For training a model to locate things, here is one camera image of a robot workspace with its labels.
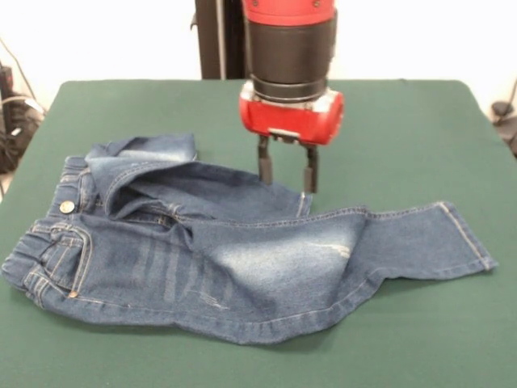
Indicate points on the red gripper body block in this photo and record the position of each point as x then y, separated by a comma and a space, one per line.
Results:
291, 121

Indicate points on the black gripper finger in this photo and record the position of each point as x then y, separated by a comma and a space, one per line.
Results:
265, 165
311, 174

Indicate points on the blue denim jeans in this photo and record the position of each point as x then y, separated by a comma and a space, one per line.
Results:
242, 250

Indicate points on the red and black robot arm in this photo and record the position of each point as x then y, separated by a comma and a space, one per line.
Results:
291, 52

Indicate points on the black metal column stand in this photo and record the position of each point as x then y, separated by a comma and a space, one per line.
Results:
218, 40

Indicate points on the black round plug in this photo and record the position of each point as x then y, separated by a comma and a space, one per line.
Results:
501, 108

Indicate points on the dark green table cloth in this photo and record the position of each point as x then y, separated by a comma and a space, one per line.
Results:
202, 363

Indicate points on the black upright power strip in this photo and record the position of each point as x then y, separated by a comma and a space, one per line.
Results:
6, 81

